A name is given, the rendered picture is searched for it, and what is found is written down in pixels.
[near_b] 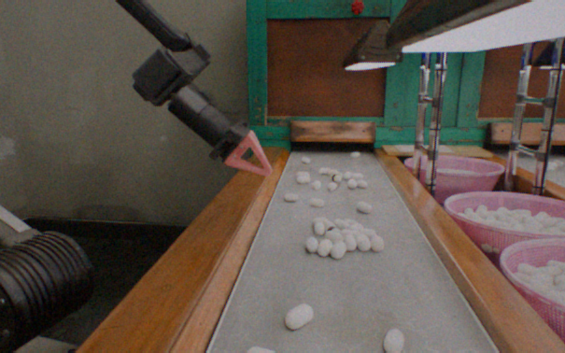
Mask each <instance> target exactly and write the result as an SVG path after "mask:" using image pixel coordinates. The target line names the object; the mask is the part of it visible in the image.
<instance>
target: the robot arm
mask: <svg viewBox="0 0 565 353"><path fill-rule="evenodd" d="M115 1H116V3H118V4H119V5H120V6H121V7H122V8H123V9H124V10H125V11H126V12H127V13H129V14H130V15H131V16H132V17H133V18H134V19H136V20H137V21H138V22H139V23H141V24H142V25H143V26H144V27H145V28H146V29H147V30H148V31H149V32H150V33H151V34H152V35H153V36H154V37H155V38H156V39H157V40H158V41H159V42H160V43H161V44H162V47H158V48H157V49H156V50H155V51H154V52H153V53H152V54H151V55H150V56H149V57H148V58H147V59H146V60H145V61H144V62H143V63H142V64H141V65H140V66H139V67H138V68H137V69H136V70H135V71H134V72H133V73H132V76H133V78H134V80H135V82H134V84H133V87H134V90H135V91H136V92H137V93H138V94H139V95H140V96H141V97H142V99H143V100H144V101H145V102H151V103H152V104H153V105H154V106H163V105H164V104H165V103H166V102H167V101H169V100H171V102H170V103H169V104H168V105H169V107H168V110H169V111H170V112H171V113H172V114H174V115H175V116H176V117H177V118H178V119H180V120H181V121H182V122H183V123H185V124H186V125H187V126H188V127H189V128H191V129H192V130H193V131H194V132H196V133H197V134H198V135H199V136H201V137H202V138H203V139H204V141H205V142H206V143H207V144H208V145H209V146H211V147H213V148H214V150H213V151H212V152H211V153H210V155H208V157H210V158H211V159H212V160H213V161H215V160H216V159H217V158H218V157H219V156H220V157H221V158H222V159H223V160H222V162H223V163H224V164H225V165H227V166H230V167H233V168H237V169H241V170H245V171H249V172H252V173H255V174H258V175H262V176H265V177H268V176H269V175H270V174H271V173H272V171H273V170H272V168H271V166H270V164H269V163H268V161H267V159H266V158H265V156H264V154H263V151H262V149H261V146H260V144H259V142H258V140H257V138H256V136H255V133H254V132H253V131H252V130H250V129H249V128H248V129H247V128H246V127H247V123H246V122H245V121H243V120H240V121H239V122H237V123H235V122H234V121H233V120H231V119H230V118H229V117H228V116H226V115H225V114H224V113H223V112H222V111H221V110H219V109H218V103H217V102H216V100H215V98H214V96H213V95H212V94H211V93H209V92H205V91H200V90H199V88H198V87H197V86H196V85H195V84H193V83H192V82H193V81H194V80H195V79H196V78H197V77H198V76H199V74H200V73H201V72H202V71H203V70H204V69H205V68H206V67H207V66H208V65H209V64H210V63H211V62H210V61H209V59H210V58H211V57H212V56H213V54H212V53H211V52H210V51H209V49H208V48H207V47H206V46H205V45H204V44H201V43H200V44H199V45H197V44H196V43H195V41H194V40H193V39H192V37H191V36H190V35H189V34H188V33H186V34H184V33H183V32H182V31H179V30H178V28H176V27H175V26H173V25H172V24H171V23H169V22H168V21H167V20H166V19H165V18H164V17H163V16H162V15H161V14H160V13H159V12H158V11H157V10H156V9H155V8H154V7H153V6H152V5H151V4H150V3H149V2H148V1H147V0H115ZM248 148H251V149H252V150H253V152H254V153H255V155H256V156H257V158H258V159H259V161H260V162H261V165H262V166H263V168H260V167H258V166H256V165H253V164H251V163H249V162H246V161H244V160H241V156H242V155H243V154H244V152H245V151H246V150H247V149H248Z"/></svg>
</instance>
